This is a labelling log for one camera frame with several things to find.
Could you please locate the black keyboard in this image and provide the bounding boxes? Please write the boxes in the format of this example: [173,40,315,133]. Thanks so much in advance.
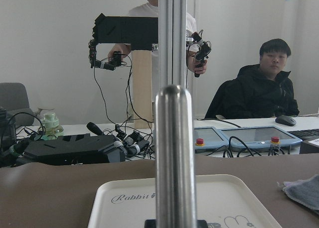
[289,128,319,140]

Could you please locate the dark brown box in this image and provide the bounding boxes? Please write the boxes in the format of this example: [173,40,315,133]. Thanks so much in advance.
[300,138,319,154]

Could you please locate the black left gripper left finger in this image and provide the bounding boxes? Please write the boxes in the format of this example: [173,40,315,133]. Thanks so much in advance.
[144,219,157,228]

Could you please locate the blue teach pendant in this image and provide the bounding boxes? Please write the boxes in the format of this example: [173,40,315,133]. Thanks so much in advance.
[193,126,228,153]
[219,126,302,151]

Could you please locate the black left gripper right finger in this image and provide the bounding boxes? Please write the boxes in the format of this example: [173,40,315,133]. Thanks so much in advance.
[197,220,208,228]

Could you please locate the cream rabbit serving tray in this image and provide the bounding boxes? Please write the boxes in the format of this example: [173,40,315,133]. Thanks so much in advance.
[88,174,280,228]

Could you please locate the grey office chair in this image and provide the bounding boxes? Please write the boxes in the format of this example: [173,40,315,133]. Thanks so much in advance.
[0,83,34,126]

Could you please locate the aluminium frame post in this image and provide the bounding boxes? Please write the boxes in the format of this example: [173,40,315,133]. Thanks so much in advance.
[159,0,187,88]

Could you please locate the black metal bracket box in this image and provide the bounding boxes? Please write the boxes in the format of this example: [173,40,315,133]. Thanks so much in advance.
[16,133,126,165]

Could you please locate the folded grey cloth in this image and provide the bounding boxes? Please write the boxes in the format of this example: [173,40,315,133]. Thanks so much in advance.
[277,174,319,215]

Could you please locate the steel muddler black tip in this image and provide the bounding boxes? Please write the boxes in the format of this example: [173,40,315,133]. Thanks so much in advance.
[155,85,197,228]

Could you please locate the black computer mouse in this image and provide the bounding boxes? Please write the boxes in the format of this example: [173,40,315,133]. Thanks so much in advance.
[275,115,297,126]

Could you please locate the seated person black jacket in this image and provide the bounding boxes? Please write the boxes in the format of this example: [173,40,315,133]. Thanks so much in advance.
[205,38,300,119]

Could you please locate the green lidded bottle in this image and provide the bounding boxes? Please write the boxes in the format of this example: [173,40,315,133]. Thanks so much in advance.
[41,112,64,140]

